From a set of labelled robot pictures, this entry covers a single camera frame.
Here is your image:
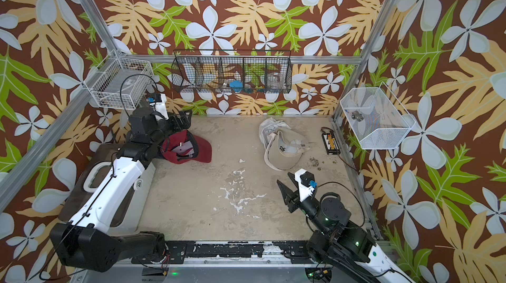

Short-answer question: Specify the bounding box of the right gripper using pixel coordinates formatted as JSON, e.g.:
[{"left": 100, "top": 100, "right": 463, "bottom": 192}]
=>
[{"left": 277, "top": 174, "right": 332, "bottom": 238}]

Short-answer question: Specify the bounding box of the maroon baseball cap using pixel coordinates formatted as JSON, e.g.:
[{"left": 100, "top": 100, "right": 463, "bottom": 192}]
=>
[{"left": 161, "top": 130, "right": 212, "bottom": 164}]

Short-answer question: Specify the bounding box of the beige baseball cap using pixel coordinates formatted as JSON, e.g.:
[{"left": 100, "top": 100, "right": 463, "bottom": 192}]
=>
[{"left": 264, "top": 128, "right": 310, "bottom": 171}]

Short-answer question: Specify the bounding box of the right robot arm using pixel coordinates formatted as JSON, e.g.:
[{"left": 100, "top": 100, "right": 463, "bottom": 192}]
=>
[{"left": 276, "top": 169, "right": 413, "bottom": 282}]

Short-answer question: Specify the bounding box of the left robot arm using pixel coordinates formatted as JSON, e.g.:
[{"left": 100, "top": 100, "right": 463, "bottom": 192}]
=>
[{"left": 50, "top": 107, "right": 192, "bottom": 272}]

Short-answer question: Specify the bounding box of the white baseball cap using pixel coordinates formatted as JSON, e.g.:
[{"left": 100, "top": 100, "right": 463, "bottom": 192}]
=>
[{"left": 259, "top": 118, "right": 291, "bottom": 148}]

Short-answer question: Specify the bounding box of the black orange device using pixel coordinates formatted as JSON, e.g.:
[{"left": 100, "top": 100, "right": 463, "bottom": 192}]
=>
[{"left": 322, "top": 131, "right": 341, "bottom": 155}]

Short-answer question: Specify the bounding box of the blue object in basket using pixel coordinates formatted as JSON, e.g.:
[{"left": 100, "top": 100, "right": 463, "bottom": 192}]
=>
[{"left": 229, "top": 80, "right": 244, "bottom": 91}]

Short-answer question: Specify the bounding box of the small dark object in basket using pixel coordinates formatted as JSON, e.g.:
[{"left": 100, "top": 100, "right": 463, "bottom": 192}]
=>
[{"left": 351, "top": 110, "right": 364, "bottom": 122}]

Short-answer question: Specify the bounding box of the brown lidded storage box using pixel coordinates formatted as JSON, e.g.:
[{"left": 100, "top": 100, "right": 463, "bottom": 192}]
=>
[{"left": 59, "top": 144, "right": 155, "bottom": 236}]

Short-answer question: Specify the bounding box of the white mesh basket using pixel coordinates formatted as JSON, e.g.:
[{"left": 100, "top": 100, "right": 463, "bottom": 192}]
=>
[{"left": 340, "top": 83, "right": 416, "bottom": 150}]

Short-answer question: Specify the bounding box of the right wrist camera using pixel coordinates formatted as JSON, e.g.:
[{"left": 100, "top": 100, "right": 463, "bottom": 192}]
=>
[{"left": 295, "top": 169, "right": 318, "bottom": 202}]

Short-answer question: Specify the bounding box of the black wire basket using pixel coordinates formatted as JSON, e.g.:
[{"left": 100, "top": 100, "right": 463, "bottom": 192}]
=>
[{"left": 169, "top": 50, "right": 293, "bottom": 94}]

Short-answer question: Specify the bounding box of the white wire basket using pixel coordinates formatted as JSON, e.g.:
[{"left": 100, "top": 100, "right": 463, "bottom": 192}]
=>
[{"left": 86, "top": 51, "right": 154, "bottom": 110}]

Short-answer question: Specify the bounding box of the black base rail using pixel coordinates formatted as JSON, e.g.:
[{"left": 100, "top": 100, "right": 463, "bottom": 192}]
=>
[{"left": 131, "top": 240, "right": 311, "bottom": 266}]

